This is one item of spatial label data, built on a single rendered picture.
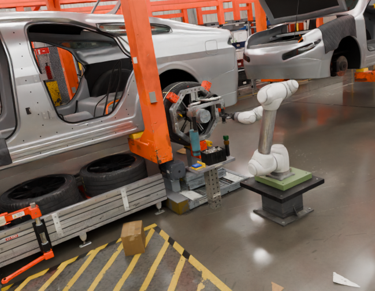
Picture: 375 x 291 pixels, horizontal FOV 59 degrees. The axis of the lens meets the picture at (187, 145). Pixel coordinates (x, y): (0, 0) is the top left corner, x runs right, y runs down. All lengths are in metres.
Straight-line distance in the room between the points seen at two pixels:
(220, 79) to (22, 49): 2.11
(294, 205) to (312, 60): 2.98
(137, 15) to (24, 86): 1.15
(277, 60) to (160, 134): 3.08
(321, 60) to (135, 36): 3.35
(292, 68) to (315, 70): 0.34
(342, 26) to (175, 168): 3.59
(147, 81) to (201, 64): 1.09
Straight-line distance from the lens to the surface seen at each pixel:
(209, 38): 3.93
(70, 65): 5.52
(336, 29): 5.67
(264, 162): 2.65
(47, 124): 3.24
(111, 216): 3.10
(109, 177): 3.14
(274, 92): 2.41
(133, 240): 2.73
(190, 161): 3.58
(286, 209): 2.92
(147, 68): 2.92
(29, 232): 2.98
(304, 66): 5.47
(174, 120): 3.17
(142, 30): 2.93
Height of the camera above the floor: 1.51
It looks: 16 degrees down
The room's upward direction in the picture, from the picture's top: 9 degrees counter-clockwise
